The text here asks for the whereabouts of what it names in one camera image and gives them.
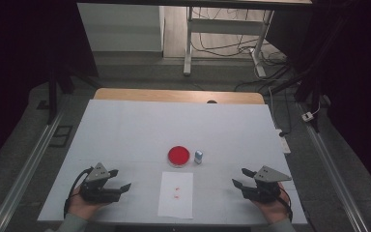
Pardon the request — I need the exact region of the white desk frame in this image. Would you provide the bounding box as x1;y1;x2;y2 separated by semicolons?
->
183;6;275;79

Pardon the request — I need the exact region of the dark curtain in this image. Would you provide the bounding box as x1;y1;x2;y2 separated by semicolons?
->
265;0;371;201
0;0;100;175

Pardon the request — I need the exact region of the small white adapter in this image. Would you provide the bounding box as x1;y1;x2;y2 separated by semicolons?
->
301;110;315;123

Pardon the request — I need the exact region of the aluminium floor rail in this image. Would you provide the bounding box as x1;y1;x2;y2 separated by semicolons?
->
298;102;370;232
0;109;66;232

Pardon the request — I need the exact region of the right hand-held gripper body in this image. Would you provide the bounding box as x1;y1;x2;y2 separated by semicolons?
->
241;165;293;204

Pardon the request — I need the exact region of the white table cover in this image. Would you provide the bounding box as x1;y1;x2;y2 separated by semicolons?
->
38;99;307;225

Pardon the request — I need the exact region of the person's left hand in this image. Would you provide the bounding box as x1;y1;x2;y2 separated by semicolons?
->
67;193;111;221

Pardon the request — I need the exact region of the tangle of black floor cables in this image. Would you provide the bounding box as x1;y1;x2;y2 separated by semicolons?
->
191;8;293;136

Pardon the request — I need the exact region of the person's right hand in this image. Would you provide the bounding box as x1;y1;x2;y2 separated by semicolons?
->
251;183;293;225

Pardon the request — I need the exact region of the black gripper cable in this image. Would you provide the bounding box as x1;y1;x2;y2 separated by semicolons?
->
63;166;95;220
276;188;294;223

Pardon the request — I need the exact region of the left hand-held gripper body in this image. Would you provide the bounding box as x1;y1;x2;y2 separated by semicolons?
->
78;161;124;204

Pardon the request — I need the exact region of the white paper sheet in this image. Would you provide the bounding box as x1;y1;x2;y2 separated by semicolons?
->
157;171;194;220

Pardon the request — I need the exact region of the white cabinet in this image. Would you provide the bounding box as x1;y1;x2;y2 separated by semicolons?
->
76;3;166;53

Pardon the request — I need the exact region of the wooden table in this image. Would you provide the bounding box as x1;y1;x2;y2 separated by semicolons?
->
93;87;266;105

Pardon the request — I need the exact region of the blue and white stamp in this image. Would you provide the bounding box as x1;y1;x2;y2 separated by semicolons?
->
193;149;204;165

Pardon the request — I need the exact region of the white power strip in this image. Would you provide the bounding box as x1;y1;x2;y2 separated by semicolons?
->
274;129;292;155

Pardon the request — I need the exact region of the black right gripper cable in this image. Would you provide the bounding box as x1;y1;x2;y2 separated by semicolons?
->
276;188;294;223

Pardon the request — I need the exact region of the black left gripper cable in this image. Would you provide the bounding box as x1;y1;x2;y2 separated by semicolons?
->
63;166;95;220

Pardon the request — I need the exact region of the round red ink pad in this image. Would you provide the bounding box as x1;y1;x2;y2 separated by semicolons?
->
167;145;191;168

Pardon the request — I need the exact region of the black metal stand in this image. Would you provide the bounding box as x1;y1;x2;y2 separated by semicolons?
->
270;64;328;133
46;62;100;125

